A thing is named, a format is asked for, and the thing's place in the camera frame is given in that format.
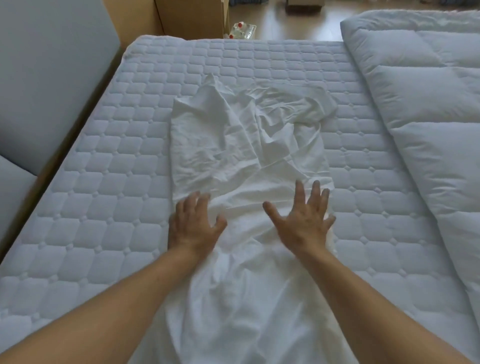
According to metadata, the small brown cardboard box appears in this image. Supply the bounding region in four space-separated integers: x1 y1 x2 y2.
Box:
286 0 324 14

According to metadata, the white quilted mattress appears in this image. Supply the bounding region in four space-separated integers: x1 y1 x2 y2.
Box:
0 35 480 364

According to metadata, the person's left forearm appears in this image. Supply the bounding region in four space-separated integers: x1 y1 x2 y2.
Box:
0 245 208 364

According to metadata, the white bed sheet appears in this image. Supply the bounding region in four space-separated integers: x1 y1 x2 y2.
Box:
129 73 361 364

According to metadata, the tall brown cardboard box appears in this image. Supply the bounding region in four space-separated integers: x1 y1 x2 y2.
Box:
154 0 234 39

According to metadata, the person's left hand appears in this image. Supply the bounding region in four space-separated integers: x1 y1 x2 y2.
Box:
167 191 228 260

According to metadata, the pack of clear plastic bottles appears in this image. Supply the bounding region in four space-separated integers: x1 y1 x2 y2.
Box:
224 21 258 40

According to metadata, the white puffy duvet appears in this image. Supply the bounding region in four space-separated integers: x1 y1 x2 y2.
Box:
339 9 480 332

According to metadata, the small grey upholstered cushion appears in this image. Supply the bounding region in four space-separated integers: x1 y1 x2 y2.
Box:
0 154 39 248

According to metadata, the person's right hand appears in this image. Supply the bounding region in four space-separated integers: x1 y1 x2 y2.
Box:
262 180 337 260

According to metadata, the large grey upholstered panel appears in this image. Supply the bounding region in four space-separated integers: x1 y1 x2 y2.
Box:
0 0 122 177

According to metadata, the person's right forearm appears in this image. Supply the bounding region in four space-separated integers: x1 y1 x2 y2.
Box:
298 245 474 364

